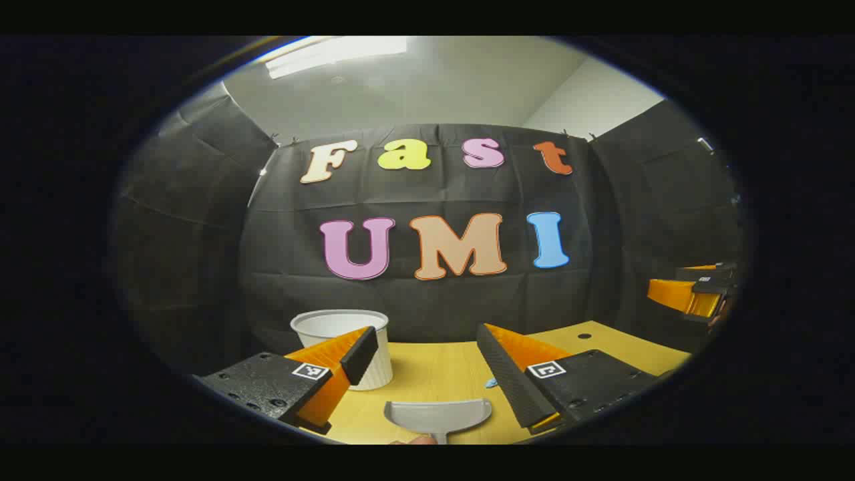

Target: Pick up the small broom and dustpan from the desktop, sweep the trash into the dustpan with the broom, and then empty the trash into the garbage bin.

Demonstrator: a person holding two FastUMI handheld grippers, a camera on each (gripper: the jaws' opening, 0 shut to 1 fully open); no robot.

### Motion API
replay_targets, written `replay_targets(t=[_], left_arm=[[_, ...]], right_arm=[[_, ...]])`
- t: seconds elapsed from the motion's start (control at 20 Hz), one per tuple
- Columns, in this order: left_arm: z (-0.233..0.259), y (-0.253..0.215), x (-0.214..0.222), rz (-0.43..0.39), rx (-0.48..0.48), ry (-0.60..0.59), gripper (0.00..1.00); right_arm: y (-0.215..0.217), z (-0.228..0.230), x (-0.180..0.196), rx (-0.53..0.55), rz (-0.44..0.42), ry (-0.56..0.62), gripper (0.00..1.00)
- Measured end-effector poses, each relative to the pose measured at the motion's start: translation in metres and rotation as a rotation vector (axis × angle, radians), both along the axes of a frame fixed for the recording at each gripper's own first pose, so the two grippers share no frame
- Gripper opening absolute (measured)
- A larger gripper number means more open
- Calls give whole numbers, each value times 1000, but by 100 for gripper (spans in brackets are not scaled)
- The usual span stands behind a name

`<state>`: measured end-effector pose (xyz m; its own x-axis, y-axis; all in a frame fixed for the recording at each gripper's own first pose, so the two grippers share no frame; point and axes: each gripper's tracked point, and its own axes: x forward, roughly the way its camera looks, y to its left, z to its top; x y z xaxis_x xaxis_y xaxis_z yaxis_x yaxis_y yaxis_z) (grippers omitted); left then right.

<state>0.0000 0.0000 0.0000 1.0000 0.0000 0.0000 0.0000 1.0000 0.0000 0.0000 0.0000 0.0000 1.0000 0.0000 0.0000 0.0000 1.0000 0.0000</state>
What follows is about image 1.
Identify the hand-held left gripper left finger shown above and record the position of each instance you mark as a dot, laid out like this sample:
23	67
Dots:
359	354

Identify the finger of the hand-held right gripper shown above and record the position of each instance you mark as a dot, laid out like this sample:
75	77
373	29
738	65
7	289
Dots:
674	294
701	272

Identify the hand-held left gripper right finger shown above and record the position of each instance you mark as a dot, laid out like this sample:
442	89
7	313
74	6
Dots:
511	381

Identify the white ribbed garbage bin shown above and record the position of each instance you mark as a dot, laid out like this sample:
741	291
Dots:
334	324

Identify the wooden desktop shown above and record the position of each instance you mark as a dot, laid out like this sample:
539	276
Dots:
434	367

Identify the grey plastic dustpan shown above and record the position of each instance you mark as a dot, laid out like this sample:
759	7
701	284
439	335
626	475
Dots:
437	414

